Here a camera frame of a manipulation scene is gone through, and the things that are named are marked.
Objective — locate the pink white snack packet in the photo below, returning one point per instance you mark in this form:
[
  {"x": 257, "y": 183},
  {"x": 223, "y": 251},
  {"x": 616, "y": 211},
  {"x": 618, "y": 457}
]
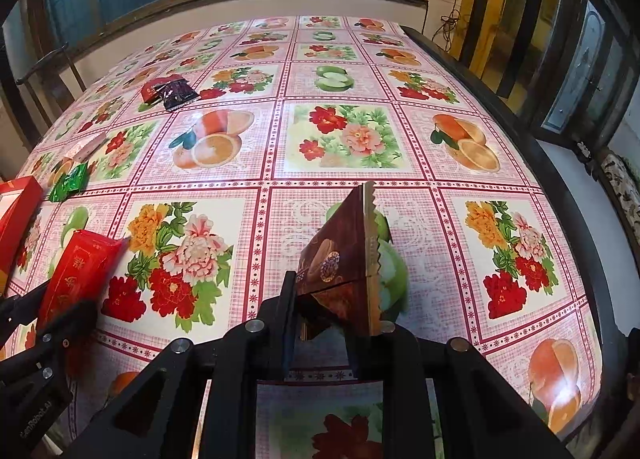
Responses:
[{"x": 87, "y": 146}]

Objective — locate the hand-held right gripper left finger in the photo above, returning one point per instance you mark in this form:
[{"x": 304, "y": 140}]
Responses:
[{"x": 280, "y": 339}]

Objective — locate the green snack packet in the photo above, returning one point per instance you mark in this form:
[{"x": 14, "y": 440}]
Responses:
[{"x": 70, "y": 184}]

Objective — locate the floral fruit print tablecloth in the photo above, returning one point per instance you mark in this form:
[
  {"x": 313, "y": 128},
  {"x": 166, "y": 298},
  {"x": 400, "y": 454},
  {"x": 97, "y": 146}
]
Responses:
[{"x": 350, "y": 104}]

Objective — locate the yellow framed door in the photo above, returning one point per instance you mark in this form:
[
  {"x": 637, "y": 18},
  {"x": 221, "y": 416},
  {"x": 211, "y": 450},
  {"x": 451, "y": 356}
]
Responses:
[{"x": 480, "y": 14}]

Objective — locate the floral chair cushion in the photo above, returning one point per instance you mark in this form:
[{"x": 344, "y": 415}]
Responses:
[{"x": 622, "y": 189}]

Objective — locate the dark purple snack packet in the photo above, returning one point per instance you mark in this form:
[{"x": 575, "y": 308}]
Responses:
[{"x": 177, "y": 95}]

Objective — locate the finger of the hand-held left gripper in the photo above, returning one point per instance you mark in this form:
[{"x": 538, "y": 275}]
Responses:
[
  {"x": 20, "y": 306},
  {"x": 55, "y": 339}
]

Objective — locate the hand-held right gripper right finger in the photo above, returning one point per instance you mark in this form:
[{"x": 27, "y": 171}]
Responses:
[{"x": 400, "y": 369}]

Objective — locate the long red snack packet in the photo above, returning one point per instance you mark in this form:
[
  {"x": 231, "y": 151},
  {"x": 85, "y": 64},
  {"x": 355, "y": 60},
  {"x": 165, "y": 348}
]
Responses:
[{"x": 75, "y": 269}]

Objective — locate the small red snack packet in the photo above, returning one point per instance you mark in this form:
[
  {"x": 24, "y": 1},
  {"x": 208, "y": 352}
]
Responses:
[{"x": 152, "y": 89}]

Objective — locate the dark wooden glass cabinet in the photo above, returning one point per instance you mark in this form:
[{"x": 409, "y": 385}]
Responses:
[{"x": 580, "y": 64}]

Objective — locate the red gift box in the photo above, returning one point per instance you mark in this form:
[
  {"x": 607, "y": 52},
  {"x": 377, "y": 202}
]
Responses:
[{"x": 20, "y": 219}]

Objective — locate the brown snack bag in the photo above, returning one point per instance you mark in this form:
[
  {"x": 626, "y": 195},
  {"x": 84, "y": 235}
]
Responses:
[{"x": 345, "y": 259}]

